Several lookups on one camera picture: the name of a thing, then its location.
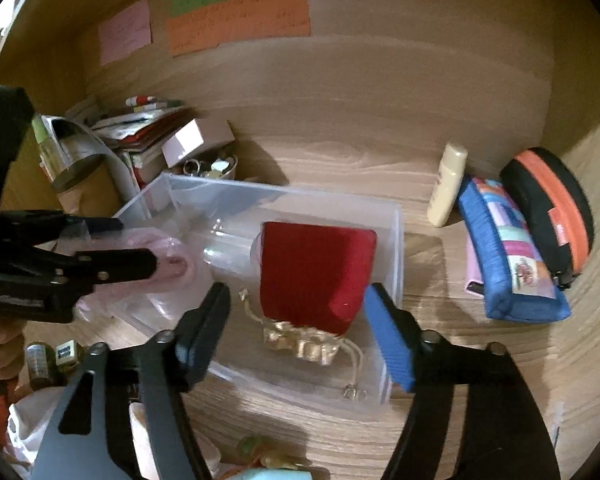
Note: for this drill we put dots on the wooden desktop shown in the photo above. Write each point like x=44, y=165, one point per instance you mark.
x=340, y=160

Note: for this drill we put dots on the teal object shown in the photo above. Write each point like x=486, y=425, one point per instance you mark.
x=280, y=474

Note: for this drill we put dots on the small white pink box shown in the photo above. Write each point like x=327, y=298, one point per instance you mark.
x=190, y=140

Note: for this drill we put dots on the bowl of small trinkets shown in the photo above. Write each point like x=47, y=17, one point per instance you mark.
x=215, y=167

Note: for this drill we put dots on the clear bottle in box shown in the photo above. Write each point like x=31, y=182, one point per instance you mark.
x=230, y=252

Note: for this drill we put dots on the red white pen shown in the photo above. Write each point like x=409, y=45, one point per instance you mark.
x=140, y=100

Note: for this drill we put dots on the pink sticky note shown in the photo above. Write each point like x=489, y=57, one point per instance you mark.
x=125, y=32

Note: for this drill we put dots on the brown cylindrical tin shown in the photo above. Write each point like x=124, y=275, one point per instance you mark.
x=90, y=190

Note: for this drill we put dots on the blue patchwork pencil case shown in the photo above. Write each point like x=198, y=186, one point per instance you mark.
x=505, y=250

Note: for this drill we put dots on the red velvet box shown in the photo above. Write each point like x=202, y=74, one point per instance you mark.
x=310, y=270

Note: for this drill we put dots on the white cloth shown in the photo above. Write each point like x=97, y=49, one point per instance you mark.
x=30, y=435

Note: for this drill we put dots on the stack of books and papers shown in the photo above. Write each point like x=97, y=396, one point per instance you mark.
x=140, y=130

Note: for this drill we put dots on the person's left hand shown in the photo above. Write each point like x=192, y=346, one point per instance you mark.
x=7, y=350

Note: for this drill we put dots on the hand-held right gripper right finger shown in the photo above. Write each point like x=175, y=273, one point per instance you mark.
x=387, y=335

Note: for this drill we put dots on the clear plastic storage box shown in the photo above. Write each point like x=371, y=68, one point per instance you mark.
x=280, y=195

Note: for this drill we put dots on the small brown bottle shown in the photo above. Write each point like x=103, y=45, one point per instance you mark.
x=37, y=365

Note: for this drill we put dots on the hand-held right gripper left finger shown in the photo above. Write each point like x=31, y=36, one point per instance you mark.
x=205, y=320

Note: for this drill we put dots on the pink flat case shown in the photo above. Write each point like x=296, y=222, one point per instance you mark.
x=472, y=270

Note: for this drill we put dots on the cream lotion bottle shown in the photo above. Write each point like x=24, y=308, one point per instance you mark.
x=445, y=185

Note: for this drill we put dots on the green yellow trinket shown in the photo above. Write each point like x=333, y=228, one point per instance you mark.
x=260, y=450

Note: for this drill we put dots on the black orange round zip case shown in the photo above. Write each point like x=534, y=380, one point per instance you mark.
x=545, y=195

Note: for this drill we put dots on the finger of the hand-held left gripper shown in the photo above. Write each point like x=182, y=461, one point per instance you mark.
x=55, y=225
x=120, y=267

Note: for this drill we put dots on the silver foil bag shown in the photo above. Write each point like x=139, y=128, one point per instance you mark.
x=75, y=135

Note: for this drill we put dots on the orange sticky note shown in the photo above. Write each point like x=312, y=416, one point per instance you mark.
x=240, y=22

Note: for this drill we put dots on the pink translucent pouch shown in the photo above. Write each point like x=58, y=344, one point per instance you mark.
x=175, y=260

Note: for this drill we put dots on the small white label bottle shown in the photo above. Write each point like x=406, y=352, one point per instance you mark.
x=69, y=355

